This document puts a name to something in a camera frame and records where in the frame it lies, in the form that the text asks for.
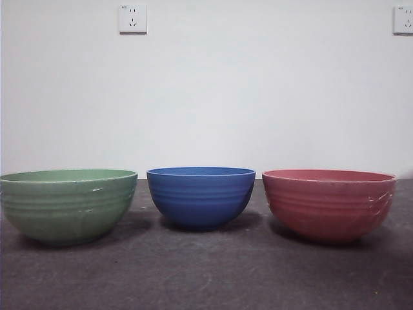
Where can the red ribbed bowl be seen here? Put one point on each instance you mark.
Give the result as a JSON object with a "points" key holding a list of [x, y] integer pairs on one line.
{"points": [[326, 210]]}

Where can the blue ribbed bowl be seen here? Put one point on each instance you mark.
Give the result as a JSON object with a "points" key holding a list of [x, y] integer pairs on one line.
{"points": [[200, 200]]}

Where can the white wall socket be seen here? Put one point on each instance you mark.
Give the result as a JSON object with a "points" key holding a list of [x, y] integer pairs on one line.
{"points": [[404, 20], [133, 19]]}

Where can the green ribbed bowl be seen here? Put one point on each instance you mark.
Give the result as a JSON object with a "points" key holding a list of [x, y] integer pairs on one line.
{"points": [[64, 210]]}

